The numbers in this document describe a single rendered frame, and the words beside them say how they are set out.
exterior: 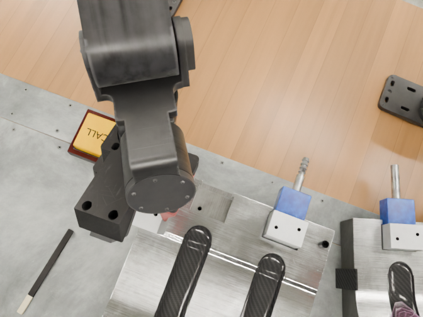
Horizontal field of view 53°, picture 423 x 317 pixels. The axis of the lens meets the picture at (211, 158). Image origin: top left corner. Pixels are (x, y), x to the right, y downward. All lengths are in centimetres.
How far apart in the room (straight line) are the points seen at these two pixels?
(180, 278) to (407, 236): 33
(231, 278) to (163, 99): 32
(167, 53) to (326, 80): 50
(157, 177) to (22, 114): 48
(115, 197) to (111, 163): 4
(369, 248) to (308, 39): 39
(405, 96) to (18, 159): 67
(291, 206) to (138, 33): 36
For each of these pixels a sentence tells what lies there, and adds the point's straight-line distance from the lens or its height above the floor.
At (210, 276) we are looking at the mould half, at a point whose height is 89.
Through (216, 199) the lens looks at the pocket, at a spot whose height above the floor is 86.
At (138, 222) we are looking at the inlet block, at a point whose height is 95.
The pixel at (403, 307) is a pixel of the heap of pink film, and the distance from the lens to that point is 69.
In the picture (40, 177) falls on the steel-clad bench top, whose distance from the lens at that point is 74.
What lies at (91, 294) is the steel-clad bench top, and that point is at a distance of 70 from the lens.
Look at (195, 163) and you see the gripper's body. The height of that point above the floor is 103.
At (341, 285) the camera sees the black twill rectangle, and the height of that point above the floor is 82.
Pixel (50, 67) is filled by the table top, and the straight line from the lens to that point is 80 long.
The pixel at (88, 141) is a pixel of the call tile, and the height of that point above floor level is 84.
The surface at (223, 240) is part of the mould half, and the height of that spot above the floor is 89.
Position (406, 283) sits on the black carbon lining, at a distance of 71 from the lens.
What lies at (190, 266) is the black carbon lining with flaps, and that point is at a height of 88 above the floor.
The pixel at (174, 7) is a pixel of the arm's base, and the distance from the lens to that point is 82.
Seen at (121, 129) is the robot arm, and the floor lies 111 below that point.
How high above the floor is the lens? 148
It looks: 75 degrees down
